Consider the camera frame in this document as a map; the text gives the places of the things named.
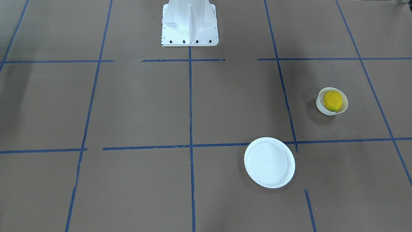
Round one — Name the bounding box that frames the yellow lemon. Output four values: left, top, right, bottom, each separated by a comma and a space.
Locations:
323, 91, 343, 112

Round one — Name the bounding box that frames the white round plate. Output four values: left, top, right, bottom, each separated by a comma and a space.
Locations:
243, 137, 296, 189

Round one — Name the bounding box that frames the cream white bowl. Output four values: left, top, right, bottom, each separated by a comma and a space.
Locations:
315, 88, 348, 116

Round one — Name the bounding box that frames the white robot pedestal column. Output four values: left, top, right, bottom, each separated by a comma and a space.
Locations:
161, 0, 219, 47

